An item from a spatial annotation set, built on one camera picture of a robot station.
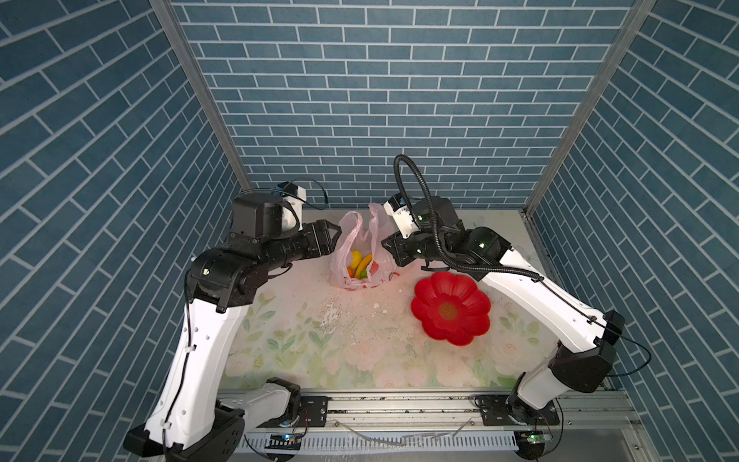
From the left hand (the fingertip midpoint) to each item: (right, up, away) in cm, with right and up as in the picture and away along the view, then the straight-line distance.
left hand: (332, 231), depth 60 cm
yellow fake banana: (+2, -11, +39) cm, 40 cm away
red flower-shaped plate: (+33, -25, +33) cm, 53 cm away
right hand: (+10, -2, +7) cm, 13 cm away
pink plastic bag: (+4, -1, +8) cm, 9 cm away
